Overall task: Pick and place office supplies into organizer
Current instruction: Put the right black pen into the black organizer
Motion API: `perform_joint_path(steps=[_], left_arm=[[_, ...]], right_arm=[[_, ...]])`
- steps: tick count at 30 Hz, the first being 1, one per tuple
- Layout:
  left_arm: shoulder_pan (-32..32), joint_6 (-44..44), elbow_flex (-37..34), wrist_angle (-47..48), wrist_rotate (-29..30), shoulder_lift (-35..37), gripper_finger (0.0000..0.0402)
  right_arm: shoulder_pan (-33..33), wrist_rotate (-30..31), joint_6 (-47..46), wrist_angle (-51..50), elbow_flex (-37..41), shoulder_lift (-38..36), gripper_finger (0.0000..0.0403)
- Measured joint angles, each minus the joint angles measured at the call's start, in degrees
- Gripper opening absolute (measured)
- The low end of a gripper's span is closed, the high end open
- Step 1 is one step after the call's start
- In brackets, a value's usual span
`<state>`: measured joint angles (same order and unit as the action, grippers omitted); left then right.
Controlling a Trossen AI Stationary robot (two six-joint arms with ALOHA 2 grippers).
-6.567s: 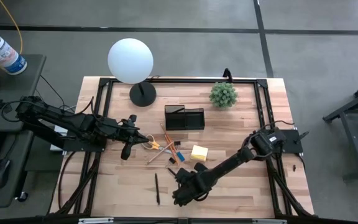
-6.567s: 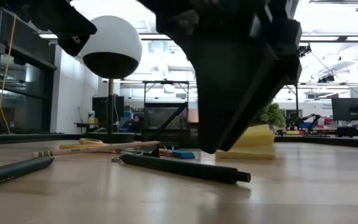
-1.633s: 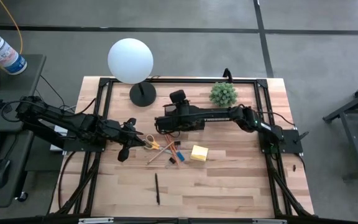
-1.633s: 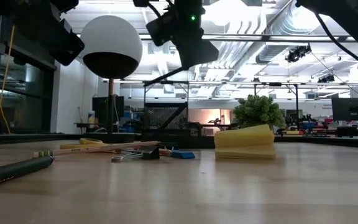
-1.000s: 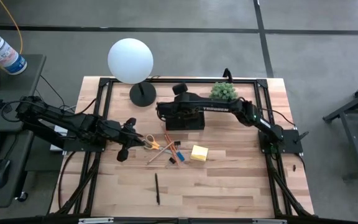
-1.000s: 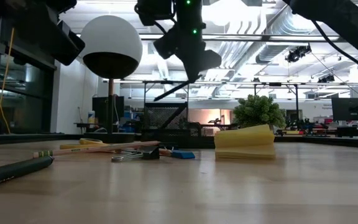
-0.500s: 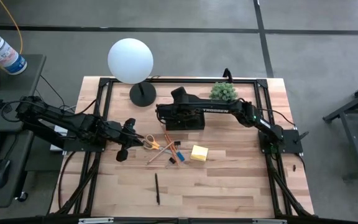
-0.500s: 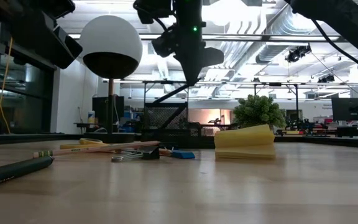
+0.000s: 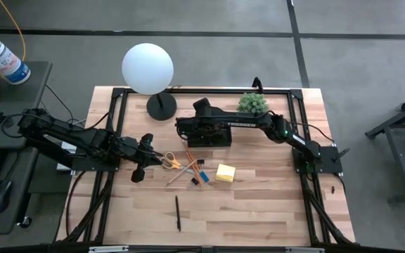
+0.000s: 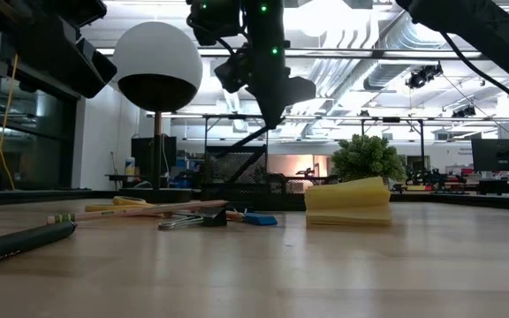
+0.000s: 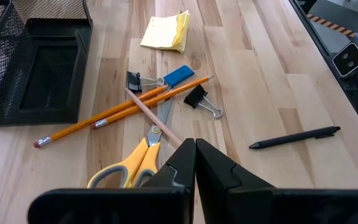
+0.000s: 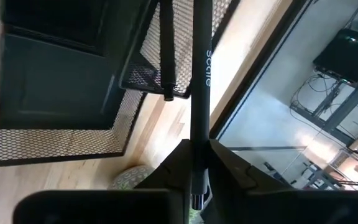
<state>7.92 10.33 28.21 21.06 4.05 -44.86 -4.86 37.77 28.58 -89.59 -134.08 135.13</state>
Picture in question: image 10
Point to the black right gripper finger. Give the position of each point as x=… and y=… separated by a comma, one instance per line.
x=301, y=90
x=234, y=73

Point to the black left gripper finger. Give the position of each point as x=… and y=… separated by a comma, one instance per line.
x=97, y=70

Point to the black pen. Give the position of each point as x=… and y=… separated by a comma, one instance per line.
x=16, y=243
x=246, y=163

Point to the black mesh desk organizer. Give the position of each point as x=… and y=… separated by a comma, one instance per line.
x=212, y=176

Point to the yellow sticky note pad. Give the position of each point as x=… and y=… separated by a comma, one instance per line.
x=347, y=203

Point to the blue eraser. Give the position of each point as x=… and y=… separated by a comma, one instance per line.
x=261, y=219

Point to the black binder clip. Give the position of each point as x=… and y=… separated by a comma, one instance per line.
x=212, y=217

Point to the pencil with green ferrule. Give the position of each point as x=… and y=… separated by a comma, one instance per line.
x=148, y=209

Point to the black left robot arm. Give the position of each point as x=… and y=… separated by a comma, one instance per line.
x=38, y=11

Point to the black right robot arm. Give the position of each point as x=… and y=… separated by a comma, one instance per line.
x=480, y=31

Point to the white globe table lamp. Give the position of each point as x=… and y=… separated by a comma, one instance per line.
x=157, y=53

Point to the green potted plant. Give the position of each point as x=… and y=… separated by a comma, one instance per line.
x=367, y=156

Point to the black background monitor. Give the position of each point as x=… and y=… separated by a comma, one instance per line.
x=144, y=152

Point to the white bottle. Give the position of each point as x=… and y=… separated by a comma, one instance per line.
x=130, y=167

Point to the black ceiling spotlight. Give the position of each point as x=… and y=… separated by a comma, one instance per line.
x=422, y=77
x=464, y=111

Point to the black computer monitor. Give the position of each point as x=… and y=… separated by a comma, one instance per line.
x=499, y=154

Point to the black aluminium table frame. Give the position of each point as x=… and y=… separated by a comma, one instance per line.
x=458, y=201

